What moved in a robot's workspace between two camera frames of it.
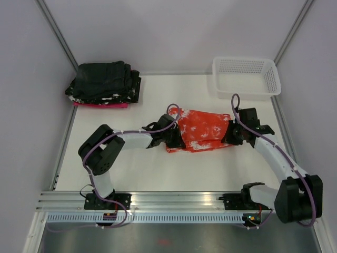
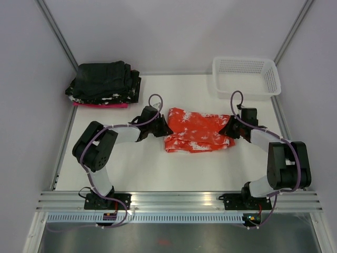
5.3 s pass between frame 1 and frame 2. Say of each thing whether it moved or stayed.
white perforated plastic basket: stayed
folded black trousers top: stayed
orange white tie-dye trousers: stayed
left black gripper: moved
